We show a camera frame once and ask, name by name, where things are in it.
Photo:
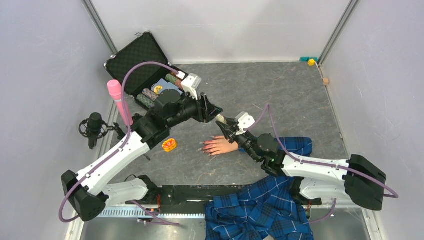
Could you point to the black tripod stand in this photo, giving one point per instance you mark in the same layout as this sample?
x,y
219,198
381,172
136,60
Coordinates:
x,y
122,132

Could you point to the blue plaid shirt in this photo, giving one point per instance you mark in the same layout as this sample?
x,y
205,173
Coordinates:
x,y
263,209

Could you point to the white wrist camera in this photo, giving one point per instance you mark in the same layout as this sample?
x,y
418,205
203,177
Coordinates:
x,y
243,122
190,85

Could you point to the yellow cube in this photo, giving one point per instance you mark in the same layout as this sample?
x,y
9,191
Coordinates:
x,y
311,62

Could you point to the teal block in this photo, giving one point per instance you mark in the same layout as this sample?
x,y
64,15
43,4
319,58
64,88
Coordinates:
x,y
306,59

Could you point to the pink microphone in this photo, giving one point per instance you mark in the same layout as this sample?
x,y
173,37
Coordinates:
x,y
116,92

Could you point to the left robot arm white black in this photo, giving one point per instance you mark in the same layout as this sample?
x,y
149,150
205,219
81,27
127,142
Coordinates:
x,y
88,191

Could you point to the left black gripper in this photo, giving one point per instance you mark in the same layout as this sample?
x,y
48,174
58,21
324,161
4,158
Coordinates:
x,y
207,111

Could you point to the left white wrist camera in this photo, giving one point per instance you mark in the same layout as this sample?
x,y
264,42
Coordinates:
x,y
190,85

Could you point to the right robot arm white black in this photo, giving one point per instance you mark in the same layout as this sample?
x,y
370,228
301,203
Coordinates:
x,y
355,179

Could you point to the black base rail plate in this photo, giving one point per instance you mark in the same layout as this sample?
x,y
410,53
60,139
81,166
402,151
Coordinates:
x,y
186,199

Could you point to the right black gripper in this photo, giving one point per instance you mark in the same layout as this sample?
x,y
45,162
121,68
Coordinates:
x,y
230,132

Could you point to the mannequin hand with painted nails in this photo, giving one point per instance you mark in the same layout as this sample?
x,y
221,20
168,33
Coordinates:
x,y
218,145

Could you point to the nail polish bottle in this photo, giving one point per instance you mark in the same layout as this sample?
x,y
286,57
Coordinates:
x,y
221,119

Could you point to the orange yellow round toy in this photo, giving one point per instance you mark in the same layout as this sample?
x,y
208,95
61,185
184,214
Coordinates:
x,y
169,145

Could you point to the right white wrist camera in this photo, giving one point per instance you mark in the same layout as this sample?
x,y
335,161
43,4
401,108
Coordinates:
x,y
243,122

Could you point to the black studio microphone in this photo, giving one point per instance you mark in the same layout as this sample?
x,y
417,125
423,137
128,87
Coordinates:
x,y
93,129

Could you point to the open black poker chip case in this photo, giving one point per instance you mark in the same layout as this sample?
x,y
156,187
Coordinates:
x,y
146,74

